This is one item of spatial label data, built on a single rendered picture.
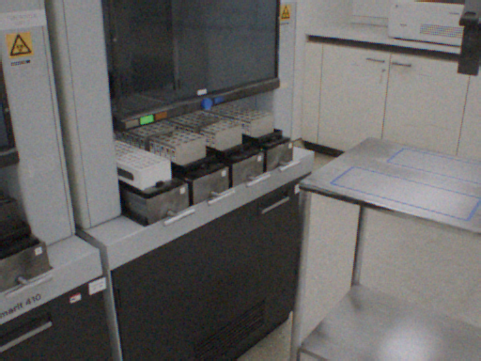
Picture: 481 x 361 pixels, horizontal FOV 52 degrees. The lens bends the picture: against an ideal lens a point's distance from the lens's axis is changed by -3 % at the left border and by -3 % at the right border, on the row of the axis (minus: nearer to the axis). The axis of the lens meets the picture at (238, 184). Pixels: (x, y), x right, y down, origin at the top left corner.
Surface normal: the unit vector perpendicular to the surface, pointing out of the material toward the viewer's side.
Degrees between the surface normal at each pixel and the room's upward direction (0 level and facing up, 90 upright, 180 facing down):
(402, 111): 90
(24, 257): 90
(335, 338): 0
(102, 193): 90
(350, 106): 90
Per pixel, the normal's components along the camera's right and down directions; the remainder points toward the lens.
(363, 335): 0.00, -0.91
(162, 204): 0.74, 0.27
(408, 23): -0.70, 0.29
